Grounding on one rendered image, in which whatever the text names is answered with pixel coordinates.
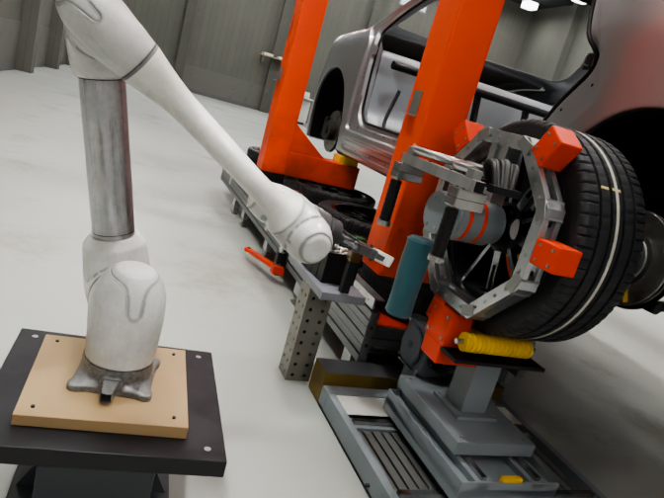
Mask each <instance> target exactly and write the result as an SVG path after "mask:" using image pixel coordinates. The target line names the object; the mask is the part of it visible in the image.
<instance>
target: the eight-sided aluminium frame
mask: <svg viewBox="0 0 664 498"><path fill-rule="evenodd" d="M492 141H494V142H498V144H500V145H503V146H504V144H505V145H509V146H511V148H514V149H518V150H521V151H523V155H524V159H525V164H526V168H527V172H528V176H529V181H530V185H531V189H532V193H533V197H534V202H535V206H536V213H535V216H534V219H533V221H532V224H531V227H530V229H529V232H528V235H527V238H526V240H525V243H524V246H523V249H522V251H521V254H520V257H519V260H518V262H517V265H516V268H515V270H514V273H513V276H512V278H511V279H510V280H509V281H507V282H505V283H504V284H502V285H500V286H499V287H497V288H495V289H494V290H491V291H490V292H488V293H486V294H485V295H483V296H481V297H480V298H478V299H473V298H472V297H471V296H469V295H468V294H467V293H465V292H464V291H462V290H461V289H459V288H458V287H457V286H455V285H454V284H453V283H452V277H451V271H450V264H449V257H448V251H447V250H446V252H445V256H444V257H445V261H444V264H437V263H434V262H431V261H430V262H429V265H428V273H429V280H430V281H429V284H430V288H431V291H432V292H433V293H437V294H438V295H439V297H440V298H441V299H443V300H444V301H445V302H446V303H448V304H449V305H450V306H451V307H453V308H454V309H455V310H456V311H458V312H459V313H460V315H462V316H464V317H465V318H466V319H473V320H480V321H484V320H486V319H488V318H489V319H490V317H491V316H493V315H495V314H497V313H499V312H500V311H502V310H504V309H506V308H508V307H510V306H511V305H513V304H515V303H517V302H519V301H521V300H522V299H524V298H526V297H530V296H531V295H532V294H533V293H535V292H536V291H537V288H538V286H539V285H540V279H541V276H542V273H543V269H541V268H539V267H537V266H535V265H533V264H531V263H530V259H531V257H532V254H533V251H534V249H535V246H536V243H537V240H538V238H544V239H549V240H553V241H555V239H556V236H557V234H558V231H559V229H560V226H561V224H562V223H563V219H564V216H565V214H566V211H565V208H564V206H565V203H564V202H563V200H562V196H561V193H560V190H559V186H558V182H557V178H556V174H555V171H553V170H549V169H545V168H542V167H540V166H539V165H538V163H537V160H536V158H535V155H534V153H533V151H532V148H533V147H534V145H535V144H536V143H537V142H538V141H539V139H536V138H533V137H529V136H526V135H519V134H515V133H511V132H507V131H503V130H499V129H496V128H493V127H486V126H485V127H484V128H483V129H482V130H480V131H479V132H478V134H477V135H476V136H475V137H474V138H473V139H472V140H471V141H470V142H469V143H468V144H467V145H466V146H465V147H464V148H463V149H461V150H460V151H459V152H458V153H457V154H456V155H455V156H454V157H457V158H461V159H464V160H468V161H472V162H476V163H479V162H480V161H481V160H482V159H483V158H484V157H486V156H487V155H488V153H489V150H490V147H491V144H492ZM450 185H454V186H456V185H455V184H452V183H450V182H448V181H445V180H443V179H441V178H440V179H439V182H438V185H437V188H436V191H439V190H442V191H446V192H447V191H448V190H449V187H450ZM436 235H437V234H432V233H429V232H428V231H427V230H426V228H425V225H424V228H423V237H426V238H428V239H430V240H432V241H433V242H434V241H435V238H436Z"/></svg>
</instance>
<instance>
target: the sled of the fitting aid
mask: <svg viewBox="0 0 664 498"><path fill-rule="evenodd" d="M383 408H384V410H385V411H386V412H387V414H388V415H389V416H390V418H391V419H392V421H393V422H394V423H395V425H396V426H397V428H398V429H399V430H400V432H401V433H402V434H403V436H404V437H405V439H406V440H407V441H408V443H409V444H410V445H411V447H412V448H413V450H414V451H415V452H416V454H417V455H418V457H419V458H420V459H421V460H422V461H423V462H424V464H425V465H426V467H427V468H428V469H429V471H430V472H431V474H432V475H433V476H434V478H435V479H436V480H437V482H438V483H439V485H440V486H441V487H442V489H443V490H444V491H445V493H446V494H447V496H448V497H449V498H553V497H554V494H555V492H556V490H557V487H558V485H559V482H558V481H557V480H556V479H555V478H554V477H553V476H552V475H551V474H550V473H549V472H548V471H547V470H546V469H545V468H544V467H543V466H542V465H541V464H540V463H539V462H538V461H537V460H536V459H535V458H534V457H533V456H531V457H528V456H464V455H453V453H452V452H451V451H450V450H449V449H448V447H447V446H446V445H445V444H444V442H443V441H442V440H441V439H440V437H439V436H438V435H437V434H436V432H435V431H434V430H433V429H432V428H431V426H430V425H429V424H428V423H427V421H426V420H425V419H424V418H423V416H422V415H421V414H420V413H419V412H418V410H417V409H416V408H415V407H414V405H413V404H412V403H411V402H410V400H409V399H408V398H407V397H406V395H405V394H404V393H403V392H402V391H401V389H392V388H390V389H389V390H388V393H387V396H386V398H385V401H384V404H383Z"/></svg>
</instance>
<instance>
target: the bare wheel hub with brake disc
mask: <svg viewBox="0 0 664 498"><path fill-rule="evenodd" d="M645 214H646V216H645V217H646V223H645V224H644V225H645V226H646V227H645V233H644V235H645V238H644V241H643V242H642V243H643V244H644V245H643V250H642V252H640V253H641V258H640V261H639V262H638V267H637V270H636V273H635V274H633V275H634V277H633V280H632V282H630V286H629V288H628V289H627V302H623V299H620V302H619V304H618V305H623V306H637V305H641V304H644V303H646V302H648V301H650V300H651V299H653V298H654V297H656V296H657V295H658V294H659V293H661V292H662V291H663V290H664V218H663V217H661V216H660V215H658V214H657V213H655V212H652V211H649V210H646V211H645Z"/></svg>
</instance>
